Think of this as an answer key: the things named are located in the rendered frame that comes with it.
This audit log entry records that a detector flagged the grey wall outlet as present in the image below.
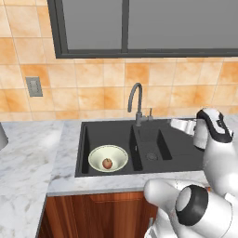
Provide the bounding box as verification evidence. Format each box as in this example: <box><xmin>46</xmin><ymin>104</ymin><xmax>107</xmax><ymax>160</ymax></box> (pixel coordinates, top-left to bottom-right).
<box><xmin>25</xmin><ymin>75</ymin><xmax>44</xmax><ymax>98</ymax></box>

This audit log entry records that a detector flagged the black kitchen sink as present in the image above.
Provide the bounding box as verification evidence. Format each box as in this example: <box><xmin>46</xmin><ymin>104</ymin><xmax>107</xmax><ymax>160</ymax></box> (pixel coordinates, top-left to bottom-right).
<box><xmin>74</xmin><ymin>118</ymin><xmax>207</xmax><ymax>179</ymax></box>

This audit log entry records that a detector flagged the wooden cabinet door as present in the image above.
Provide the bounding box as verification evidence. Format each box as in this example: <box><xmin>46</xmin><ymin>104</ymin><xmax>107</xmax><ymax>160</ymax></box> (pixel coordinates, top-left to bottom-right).
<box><xmin>38</xmin><ymin>191</ymin><xmax>160</xmax><ymax>238</ymax></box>

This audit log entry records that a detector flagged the grey round appliance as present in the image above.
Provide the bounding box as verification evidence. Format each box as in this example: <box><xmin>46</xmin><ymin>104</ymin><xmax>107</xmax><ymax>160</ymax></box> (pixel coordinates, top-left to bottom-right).
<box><xmin>0</xmin><ymin>122</ymin><xmax>9</xmax><ymax>152</ymax></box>

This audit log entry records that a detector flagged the silver cabinet handle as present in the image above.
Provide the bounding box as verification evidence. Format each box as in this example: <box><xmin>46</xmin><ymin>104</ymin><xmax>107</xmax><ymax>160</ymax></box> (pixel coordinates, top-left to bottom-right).
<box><xmin>147</xmin><ymin>217</ymin><xmax>154</xmax><ymax>234</ymax></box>

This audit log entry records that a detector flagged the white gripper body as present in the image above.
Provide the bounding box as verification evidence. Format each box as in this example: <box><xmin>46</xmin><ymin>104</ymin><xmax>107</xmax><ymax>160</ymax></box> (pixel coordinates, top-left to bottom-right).
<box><xmin>169</xmin><ymin>118</ymin><xmax>197</xmax><ymax>137</ymax></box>

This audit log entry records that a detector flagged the red peach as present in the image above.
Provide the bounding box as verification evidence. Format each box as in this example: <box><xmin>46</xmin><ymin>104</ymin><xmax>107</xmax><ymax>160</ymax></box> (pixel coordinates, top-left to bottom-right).
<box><xmin>102</xmin><ymin>157</ymin><xmax>113</xmax><ymax>170</ymax></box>

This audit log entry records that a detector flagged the dark framed window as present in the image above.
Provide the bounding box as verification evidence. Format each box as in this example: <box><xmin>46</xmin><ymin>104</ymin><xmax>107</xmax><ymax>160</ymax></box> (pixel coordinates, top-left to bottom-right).
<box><xmin>46</xmin><ymin>0</ymin><xmax>238</xmax><ymax>60</ymax></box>

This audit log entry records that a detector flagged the cream bowl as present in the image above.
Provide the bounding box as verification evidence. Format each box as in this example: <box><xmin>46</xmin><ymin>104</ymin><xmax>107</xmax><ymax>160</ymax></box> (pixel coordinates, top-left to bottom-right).
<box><xmin>87</xmin><ymin>144</ymin><xmax>129</xmax><ymax>173</ymax></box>

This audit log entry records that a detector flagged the dark grey sink faucet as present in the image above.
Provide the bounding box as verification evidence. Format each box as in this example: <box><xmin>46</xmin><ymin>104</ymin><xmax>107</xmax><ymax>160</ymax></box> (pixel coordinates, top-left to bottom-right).
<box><xmin>126</xmin><ymin>82</ymin><xmax>154</xmax><ymax>127</ymax></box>

